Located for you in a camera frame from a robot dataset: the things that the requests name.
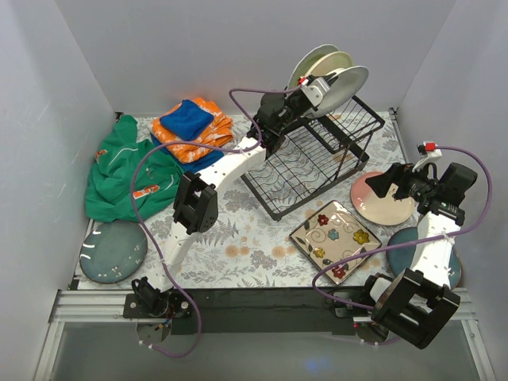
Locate white scalloped plate front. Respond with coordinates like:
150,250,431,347
287,44,338,89

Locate white scalloped plate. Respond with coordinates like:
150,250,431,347
287,44,338,89
305,66,369,118

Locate cream and green round plate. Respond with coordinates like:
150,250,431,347
306,51,353,76

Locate white scalloped plate back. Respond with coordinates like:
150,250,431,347
305,66,369,118

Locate square floral plate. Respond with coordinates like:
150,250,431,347
290,201,381,270

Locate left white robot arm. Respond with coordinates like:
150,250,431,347
133,88,323,318

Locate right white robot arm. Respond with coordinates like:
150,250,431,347
359,163,478,349

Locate pink and cream round plate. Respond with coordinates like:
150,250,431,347
350,171,415,226

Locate right blue glazed plate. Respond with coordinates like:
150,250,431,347
386,227,462,290

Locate blue glazed plate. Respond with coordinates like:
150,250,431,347
386,227,462,290
79,221,148,284

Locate blue folded towel top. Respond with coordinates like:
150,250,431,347
160,99,214,140

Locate blue cloth bottom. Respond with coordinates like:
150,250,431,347
160,148,225,173

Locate green jacket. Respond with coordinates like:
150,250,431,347
85,115,183,222

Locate left blue glazed plate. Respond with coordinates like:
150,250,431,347
79,221,148,284

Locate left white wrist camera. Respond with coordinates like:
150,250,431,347
299,75,330,110

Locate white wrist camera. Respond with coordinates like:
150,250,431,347
413,141,442,172
299,75,330,110

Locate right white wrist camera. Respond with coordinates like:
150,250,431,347
413,141,442,172

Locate black wire dish rack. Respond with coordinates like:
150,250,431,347
241,96,385,221

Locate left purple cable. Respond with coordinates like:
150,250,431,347
129,86,302,358

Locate purple cable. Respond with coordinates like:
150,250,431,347
129,86,302,358
312,145,494,346

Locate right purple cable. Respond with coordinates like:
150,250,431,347
312,145,494,346

